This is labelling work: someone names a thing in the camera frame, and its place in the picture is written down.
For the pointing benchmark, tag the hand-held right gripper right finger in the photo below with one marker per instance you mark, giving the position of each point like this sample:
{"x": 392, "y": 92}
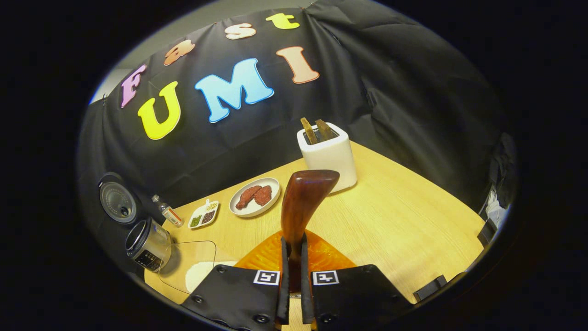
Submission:
{"x": 358, "y": 294}

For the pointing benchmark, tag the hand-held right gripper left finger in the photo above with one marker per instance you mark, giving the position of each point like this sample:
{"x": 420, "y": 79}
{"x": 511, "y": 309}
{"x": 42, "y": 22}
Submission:
{"x": 229, "y": 299}

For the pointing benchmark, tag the white rice pile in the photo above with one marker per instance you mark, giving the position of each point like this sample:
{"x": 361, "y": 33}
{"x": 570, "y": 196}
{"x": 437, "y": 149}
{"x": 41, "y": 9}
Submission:
{"x": 202, "y": 276}

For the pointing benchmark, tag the clear plastic rice tray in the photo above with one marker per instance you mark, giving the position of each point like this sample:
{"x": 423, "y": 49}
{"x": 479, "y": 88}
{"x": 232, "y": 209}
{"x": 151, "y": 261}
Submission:
{"x": 193, "y": 255}

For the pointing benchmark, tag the grey rice cooker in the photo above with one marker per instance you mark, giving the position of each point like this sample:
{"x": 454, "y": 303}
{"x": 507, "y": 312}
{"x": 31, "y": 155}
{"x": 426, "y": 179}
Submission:
{"x": 147, "y": 246}

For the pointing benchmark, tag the dark wooden spoon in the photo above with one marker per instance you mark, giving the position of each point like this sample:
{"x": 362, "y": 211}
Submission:
{"x": 301, "y": 202}

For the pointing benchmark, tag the white chopstick holder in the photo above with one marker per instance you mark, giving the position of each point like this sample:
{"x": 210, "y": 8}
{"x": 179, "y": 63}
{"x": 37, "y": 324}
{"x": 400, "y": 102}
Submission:
{"x": 328, "y": 158}

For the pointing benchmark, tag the white divided bean dish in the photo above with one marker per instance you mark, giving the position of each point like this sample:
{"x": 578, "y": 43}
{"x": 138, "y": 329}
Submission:
{"x": 203, "y": 215}

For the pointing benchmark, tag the red meat piece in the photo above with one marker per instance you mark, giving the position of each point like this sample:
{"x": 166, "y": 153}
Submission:
{"x": 247, "y": 196}
{"x": 263, "y": 195}

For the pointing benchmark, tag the small clear bottle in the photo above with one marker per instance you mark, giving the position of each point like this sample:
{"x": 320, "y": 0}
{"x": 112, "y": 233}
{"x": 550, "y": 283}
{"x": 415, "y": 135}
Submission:
{"x": 169, "y": 214}

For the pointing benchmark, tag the white round plate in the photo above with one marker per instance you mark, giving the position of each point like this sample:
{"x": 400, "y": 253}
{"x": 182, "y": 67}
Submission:
{"x": 271, "y": 188}

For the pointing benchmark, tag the white cloth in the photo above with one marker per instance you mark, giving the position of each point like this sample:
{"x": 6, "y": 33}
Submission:
{"x": 497, "y": 207}

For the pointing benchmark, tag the light wooden utensil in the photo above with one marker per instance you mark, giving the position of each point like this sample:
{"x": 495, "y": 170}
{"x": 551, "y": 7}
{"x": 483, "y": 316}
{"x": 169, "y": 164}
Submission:
{"x": 308, "y": 131}

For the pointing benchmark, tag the black bracket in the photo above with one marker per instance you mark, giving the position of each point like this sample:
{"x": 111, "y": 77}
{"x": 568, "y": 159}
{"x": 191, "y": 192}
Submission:
{"x": 487, "y": 232}
{"x": 429, "y": 288}

